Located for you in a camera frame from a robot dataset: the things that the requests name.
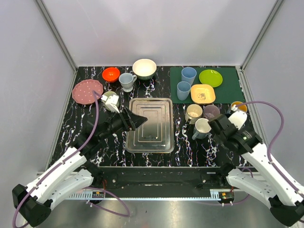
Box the grey blue mug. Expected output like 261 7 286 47
192 118 211 140

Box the lilac purple mug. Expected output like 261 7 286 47
203 104 220 120

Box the light green mug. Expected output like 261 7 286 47
102 91 119 109

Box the blue butterfly mug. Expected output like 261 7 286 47
231 101 247 113

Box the cream white mug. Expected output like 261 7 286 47
185 104 203 124

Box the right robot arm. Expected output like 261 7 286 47
208 111 304 227

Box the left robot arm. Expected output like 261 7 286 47
12 108 148 227

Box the silver metal tray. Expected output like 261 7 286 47
125 98 175 153

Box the light blue footed cup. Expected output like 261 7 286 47
119 73 137 93

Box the dark green mat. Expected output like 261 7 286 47
170 66 245 104

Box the yellow square plate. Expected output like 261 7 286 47
190 84 216 105

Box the orange red bowl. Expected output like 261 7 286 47
102 67 120 83

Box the pink dotted plate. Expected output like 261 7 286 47
72 79 103 105

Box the large white bowl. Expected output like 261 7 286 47
132 58 157 80

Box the blue plastic tumbler front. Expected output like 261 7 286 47
177 81 191 101

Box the blue plastic tumbler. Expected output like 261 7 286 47
181 67 197 85
177 81 191 101

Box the lime green plate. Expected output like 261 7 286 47
199 69 223 88

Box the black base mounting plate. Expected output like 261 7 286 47
90 167 231 199

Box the blue plastic tumbler rear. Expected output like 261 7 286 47
181 67 197 85

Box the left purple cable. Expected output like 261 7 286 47
11 90 131 228

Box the grey slotted cable duct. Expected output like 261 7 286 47
67 190 228 201

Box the left aluminium frame post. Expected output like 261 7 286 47
34 0 78 72

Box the aluminium frame post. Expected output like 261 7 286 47
34 0 78 72
240 0 285 71

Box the right aluminium frame post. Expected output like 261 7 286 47
240 0 285 71

